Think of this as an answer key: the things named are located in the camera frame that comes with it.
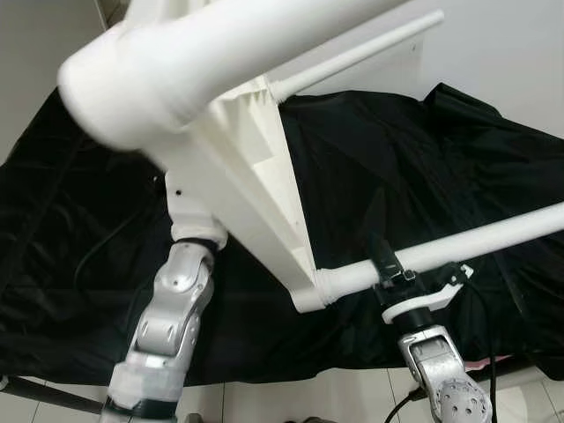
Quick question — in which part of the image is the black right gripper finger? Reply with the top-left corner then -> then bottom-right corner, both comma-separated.
370,232 -> 402,276

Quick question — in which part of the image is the white plastic table leg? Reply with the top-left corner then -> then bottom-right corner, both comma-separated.
269,11 -> 446,105
57,0 -> 415,152
313,203 -> 564,309

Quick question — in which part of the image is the white plastic table top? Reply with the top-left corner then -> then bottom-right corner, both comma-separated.
123,0 -> 323,314

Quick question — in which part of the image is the black table cloth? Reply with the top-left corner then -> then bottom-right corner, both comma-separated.
0,84 -> 564,389

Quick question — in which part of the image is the black metal bar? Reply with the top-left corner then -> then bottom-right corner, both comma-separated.
476,352 -> 564,380

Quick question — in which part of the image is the black metal rod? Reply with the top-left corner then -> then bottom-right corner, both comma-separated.
0,377 -> 105,415

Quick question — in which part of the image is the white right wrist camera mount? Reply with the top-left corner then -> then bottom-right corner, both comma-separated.
381,263 -> 474,325

